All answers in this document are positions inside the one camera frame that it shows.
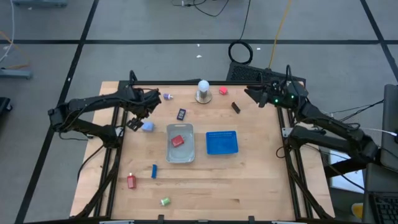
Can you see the small green roll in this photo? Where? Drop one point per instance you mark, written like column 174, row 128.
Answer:
column 165, row 201

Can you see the white board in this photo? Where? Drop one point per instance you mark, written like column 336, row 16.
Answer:
column 342, row 161

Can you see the small red block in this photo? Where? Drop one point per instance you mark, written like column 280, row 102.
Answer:
column 223, row 91

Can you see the dark brown small bar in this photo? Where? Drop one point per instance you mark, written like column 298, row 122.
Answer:
column 235, row 107

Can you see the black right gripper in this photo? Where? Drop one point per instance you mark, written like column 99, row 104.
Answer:
column 270, row 93

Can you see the small black purple device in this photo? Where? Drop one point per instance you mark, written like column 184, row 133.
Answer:
column 181, row 114

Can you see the black keyboard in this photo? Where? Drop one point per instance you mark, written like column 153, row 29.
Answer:
column 387, row 210

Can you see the red bottle white cap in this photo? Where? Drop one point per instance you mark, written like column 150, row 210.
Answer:
column 131, row 182

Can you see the light blue block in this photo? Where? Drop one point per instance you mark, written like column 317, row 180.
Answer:
column 148, row 126

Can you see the black perforated panel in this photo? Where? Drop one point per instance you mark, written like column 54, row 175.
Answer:
column 245, row 74

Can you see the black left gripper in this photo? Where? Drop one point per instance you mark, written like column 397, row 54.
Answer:
column 143, row 101

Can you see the grey plastic bin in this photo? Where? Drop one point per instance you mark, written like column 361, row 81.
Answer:
column 186, row 155

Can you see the white bulb on wooden stand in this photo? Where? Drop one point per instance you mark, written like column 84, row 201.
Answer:
column 203, row 91

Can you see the blue plastic basket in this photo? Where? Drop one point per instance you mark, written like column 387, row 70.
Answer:
column 222, row 143

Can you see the blue rectangular bar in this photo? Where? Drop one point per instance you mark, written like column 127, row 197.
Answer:
column 154, row 171

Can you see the small purple capped bottle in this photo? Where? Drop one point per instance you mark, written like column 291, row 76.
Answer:
column 168, row 96

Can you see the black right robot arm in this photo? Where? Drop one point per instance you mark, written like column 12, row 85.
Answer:
column 329, row 124

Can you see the grey metal mounting plate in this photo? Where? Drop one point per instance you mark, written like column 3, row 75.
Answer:
column 286, row 132

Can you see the black aluminium table frame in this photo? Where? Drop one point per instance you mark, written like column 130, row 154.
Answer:
column 180, row 82

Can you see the yellow object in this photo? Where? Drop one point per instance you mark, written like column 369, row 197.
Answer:
column 357, row 210

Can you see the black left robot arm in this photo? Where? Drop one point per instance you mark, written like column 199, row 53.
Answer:
column 93, row 101

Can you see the grey monitor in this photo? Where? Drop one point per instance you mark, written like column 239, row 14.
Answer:
column 391, row 124

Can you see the black floor object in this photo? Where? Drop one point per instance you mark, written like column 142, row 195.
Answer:
column 3, row 107

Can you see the grey floor base bar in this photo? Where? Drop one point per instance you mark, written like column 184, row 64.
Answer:
column 40, row 2
column 15, row 74

